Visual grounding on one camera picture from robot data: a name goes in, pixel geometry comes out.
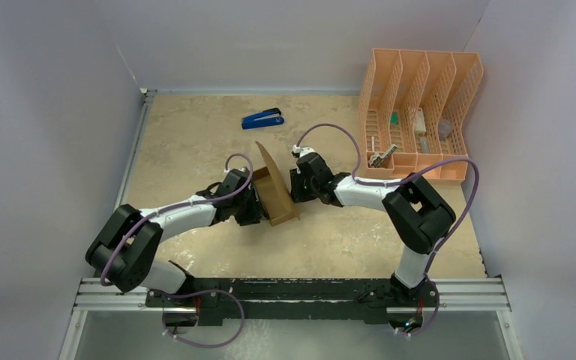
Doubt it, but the brown cardboard box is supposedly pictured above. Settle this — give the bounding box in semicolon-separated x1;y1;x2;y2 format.
253;141;300;227

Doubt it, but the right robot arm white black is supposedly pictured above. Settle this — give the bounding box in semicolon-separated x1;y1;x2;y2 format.
290;151;456;305

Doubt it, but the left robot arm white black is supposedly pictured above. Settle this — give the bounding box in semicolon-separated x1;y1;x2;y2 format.
85;168;269;307

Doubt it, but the black white patterned clip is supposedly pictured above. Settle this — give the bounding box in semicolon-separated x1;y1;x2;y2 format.
368;144;398;168

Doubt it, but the blue black stapler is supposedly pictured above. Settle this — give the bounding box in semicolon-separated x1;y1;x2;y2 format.
241;107;285;130

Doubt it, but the green item in organizer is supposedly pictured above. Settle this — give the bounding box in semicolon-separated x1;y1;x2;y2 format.
390;112;399;125

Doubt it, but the orange plastic file organizer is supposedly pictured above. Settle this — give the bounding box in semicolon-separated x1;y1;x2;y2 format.
358;49;484;185

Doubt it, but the grey round item in organizer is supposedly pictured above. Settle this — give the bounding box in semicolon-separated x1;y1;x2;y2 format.
437;118;454;141

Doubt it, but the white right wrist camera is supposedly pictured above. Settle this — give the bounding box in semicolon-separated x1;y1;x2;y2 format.
291;145;315;159

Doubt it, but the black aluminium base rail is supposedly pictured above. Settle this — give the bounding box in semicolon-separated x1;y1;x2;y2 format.
74;277;510;329

